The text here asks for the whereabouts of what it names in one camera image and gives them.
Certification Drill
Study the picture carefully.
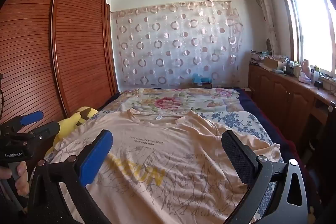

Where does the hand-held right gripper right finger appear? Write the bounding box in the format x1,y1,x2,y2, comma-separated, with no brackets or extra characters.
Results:
221,130,308,224

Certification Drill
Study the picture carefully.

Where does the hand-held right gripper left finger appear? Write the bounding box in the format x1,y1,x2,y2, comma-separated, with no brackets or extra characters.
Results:
28,130,113,224

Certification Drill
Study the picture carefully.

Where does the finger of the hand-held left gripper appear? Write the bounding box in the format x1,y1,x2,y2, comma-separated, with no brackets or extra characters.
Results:
28,121,61,141
18,111,44,126

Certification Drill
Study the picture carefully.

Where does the beige printed t-shirt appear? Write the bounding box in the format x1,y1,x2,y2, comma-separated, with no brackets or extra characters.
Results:
51,108,282,224

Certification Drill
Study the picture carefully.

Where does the person's left hand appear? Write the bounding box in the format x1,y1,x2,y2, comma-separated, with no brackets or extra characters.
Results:
0,161,29,196

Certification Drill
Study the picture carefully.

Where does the yellow pillow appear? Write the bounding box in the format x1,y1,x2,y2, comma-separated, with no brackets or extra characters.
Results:
54,106,99,146

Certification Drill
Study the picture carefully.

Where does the blue floral bed sheet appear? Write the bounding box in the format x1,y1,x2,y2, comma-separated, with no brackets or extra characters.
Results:
43,109,289,224

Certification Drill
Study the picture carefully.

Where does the brown wooden side cabinet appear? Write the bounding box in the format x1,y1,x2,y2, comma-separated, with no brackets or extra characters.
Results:
248,63,336,152

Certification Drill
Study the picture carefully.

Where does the light blue toy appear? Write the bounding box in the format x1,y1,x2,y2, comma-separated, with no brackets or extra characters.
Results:
192,73,213,88

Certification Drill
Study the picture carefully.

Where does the brown wooden wardrobe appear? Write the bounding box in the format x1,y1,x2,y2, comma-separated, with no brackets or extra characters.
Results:
0,0,119,140

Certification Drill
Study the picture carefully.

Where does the pink floral quilt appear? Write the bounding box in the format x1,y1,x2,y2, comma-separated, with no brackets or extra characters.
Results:
101,88,240,113

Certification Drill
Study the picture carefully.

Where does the cardboard box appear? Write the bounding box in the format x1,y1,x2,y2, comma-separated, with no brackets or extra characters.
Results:
262,56,285,71

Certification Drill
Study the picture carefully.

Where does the pink figurine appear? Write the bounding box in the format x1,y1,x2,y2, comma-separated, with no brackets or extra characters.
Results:
299,60,313,84

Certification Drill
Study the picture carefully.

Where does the sheer circle-patterned curtain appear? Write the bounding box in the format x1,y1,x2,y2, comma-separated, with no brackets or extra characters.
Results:
110,0,245,89

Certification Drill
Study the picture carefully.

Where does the pale window curtain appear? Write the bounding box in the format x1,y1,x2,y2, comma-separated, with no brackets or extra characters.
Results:
252,0,280,55

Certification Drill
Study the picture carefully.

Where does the window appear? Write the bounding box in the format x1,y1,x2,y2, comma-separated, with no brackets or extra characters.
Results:
276,0,336,79

